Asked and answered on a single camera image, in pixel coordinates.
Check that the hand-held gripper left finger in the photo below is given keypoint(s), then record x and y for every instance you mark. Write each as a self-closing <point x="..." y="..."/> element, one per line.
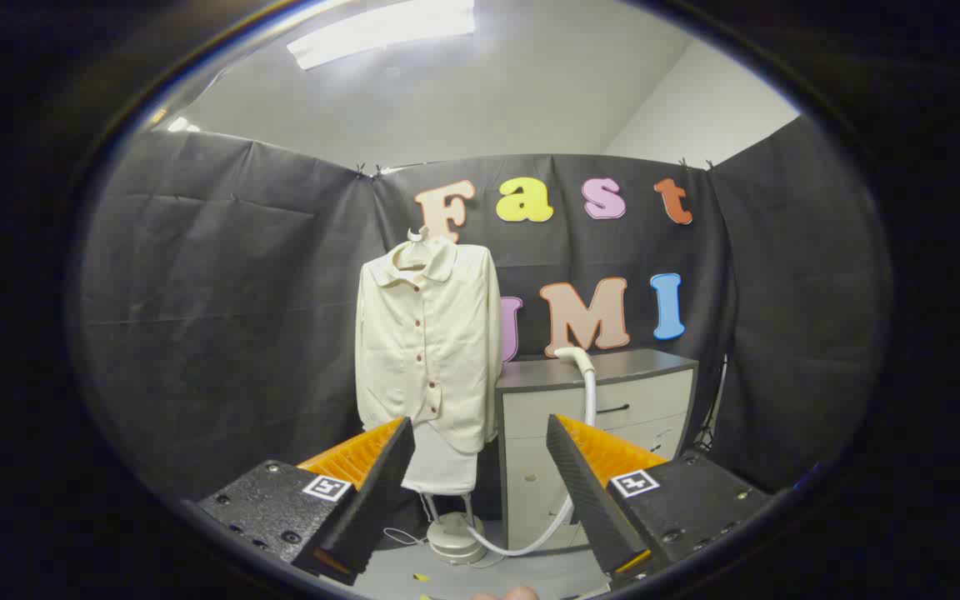
<point x="380" y="500"/>

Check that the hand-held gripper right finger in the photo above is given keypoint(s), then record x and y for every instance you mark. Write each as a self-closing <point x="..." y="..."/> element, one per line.
<point x="588" y="500"/>

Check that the white garment steamer base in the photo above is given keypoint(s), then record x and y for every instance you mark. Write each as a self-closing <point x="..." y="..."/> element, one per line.
<point x="455" y="537"/>

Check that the cream button-up shirt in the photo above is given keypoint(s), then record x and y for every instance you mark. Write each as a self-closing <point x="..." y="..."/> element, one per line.
<point x="447" y="350"/>

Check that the white steamer hanging board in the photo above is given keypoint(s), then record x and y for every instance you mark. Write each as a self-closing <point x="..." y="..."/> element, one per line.
<point x="442" y="467"/>

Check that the cream plastic clothes hanger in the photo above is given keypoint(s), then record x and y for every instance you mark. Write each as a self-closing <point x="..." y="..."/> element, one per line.
<point x="416" y="236"/>

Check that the grey-topped drawer cabinet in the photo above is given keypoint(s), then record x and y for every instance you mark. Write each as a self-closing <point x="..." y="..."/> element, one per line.
<point x="647" y="392"/>

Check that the black backdrop stand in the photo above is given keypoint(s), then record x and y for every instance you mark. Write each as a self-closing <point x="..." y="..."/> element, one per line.
<point x="712" y="425"/>

